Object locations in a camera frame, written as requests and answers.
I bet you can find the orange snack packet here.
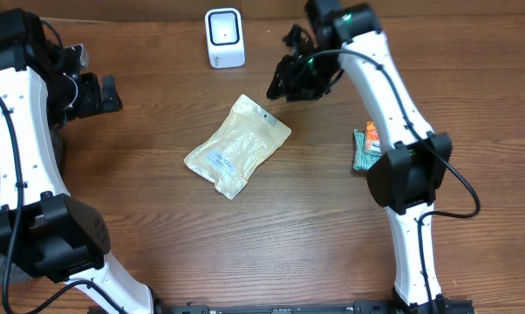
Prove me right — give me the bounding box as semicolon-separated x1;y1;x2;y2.
364;121;381;156

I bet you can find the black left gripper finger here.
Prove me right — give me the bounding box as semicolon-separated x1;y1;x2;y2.
100;98;123;113
102;75;119;100

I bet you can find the white barcode scanner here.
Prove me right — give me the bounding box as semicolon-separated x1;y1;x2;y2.
205;8;246;69

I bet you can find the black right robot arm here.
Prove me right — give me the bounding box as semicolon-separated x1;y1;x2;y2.
267;1;452;313

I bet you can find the teal tissue pouch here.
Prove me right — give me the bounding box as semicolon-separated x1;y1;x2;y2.
352;129;380;171

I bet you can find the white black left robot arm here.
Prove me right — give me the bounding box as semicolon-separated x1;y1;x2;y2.
0;9;165;313

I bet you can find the beige glossy plastic package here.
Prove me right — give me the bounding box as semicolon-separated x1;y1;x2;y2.
184;94;291;200

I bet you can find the brown cardboard backboard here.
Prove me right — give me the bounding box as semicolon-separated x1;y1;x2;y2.
0;0;525;22

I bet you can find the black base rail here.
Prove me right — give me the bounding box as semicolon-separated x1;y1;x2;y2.
155;298;476;314

